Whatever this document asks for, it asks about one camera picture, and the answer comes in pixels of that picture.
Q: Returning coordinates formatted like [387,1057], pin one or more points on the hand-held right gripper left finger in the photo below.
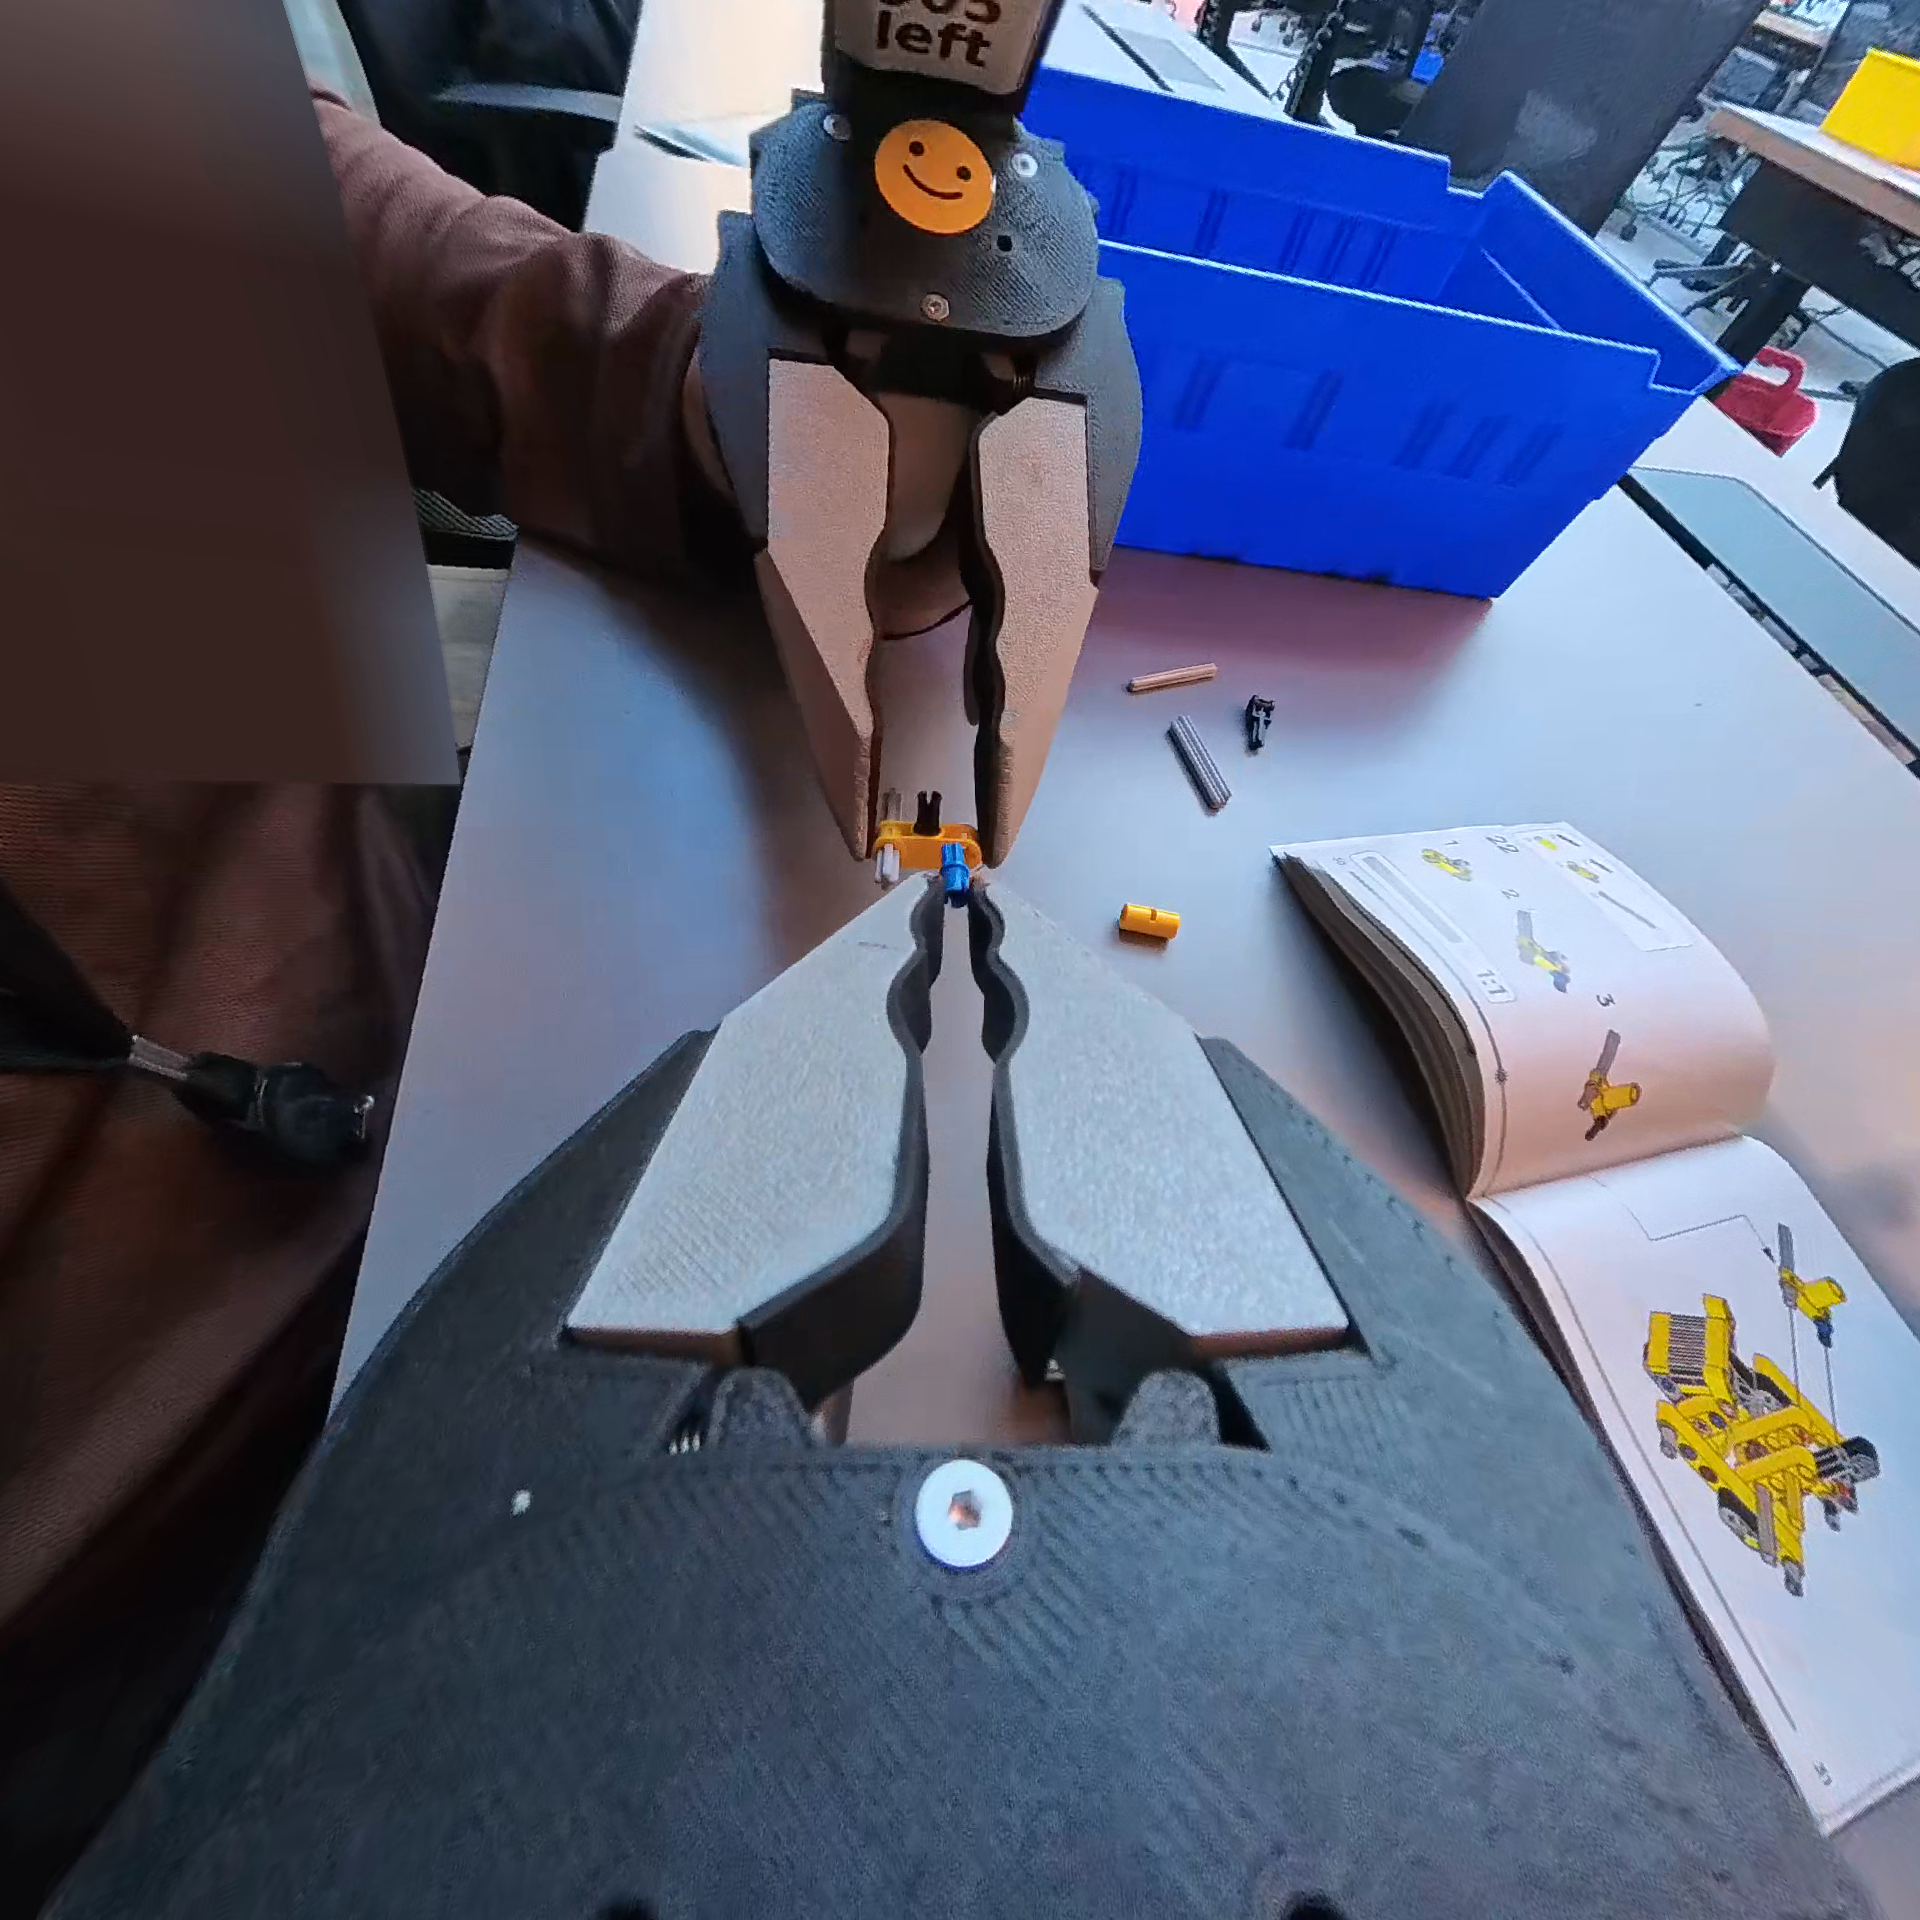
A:
[768,1171]

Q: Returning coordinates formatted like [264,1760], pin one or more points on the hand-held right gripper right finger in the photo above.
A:
[1156,1186]

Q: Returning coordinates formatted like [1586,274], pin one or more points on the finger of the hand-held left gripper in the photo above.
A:
[1042,571]
[818,525]

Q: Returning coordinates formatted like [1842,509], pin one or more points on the yellow lego piece with axle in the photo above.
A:
[898,841]

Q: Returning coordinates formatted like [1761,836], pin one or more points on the blue lego pin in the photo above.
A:
[951,865]

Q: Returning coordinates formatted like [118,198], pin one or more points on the person's left forearm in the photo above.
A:
[528,344]

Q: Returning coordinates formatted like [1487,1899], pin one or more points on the thin light grey lego axle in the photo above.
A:
[1173,677]

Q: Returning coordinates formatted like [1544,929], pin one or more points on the yellow lego connector piece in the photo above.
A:
[1149,921]

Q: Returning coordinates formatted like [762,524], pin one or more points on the black lego pin connector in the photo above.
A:
[1259,720]

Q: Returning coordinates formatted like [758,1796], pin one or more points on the lego instruction booklet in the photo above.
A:
[1620,1050]

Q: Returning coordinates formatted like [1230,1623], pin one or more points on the blue plastic bin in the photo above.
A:
[1350,418]

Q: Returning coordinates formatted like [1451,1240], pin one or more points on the black office chair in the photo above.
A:
[1878,450]
[1575,76]
[494,89]

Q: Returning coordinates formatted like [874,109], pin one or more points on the person's brown clothing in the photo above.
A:
[179,1349]

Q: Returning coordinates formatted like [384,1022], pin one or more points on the red object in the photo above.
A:
[1770,400]

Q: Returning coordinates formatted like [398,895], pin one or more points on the wooden desk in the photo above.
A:
[1799,173]

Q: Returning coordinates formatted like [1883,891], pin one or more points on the yellow plastic bin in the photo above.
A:
[1878,103]

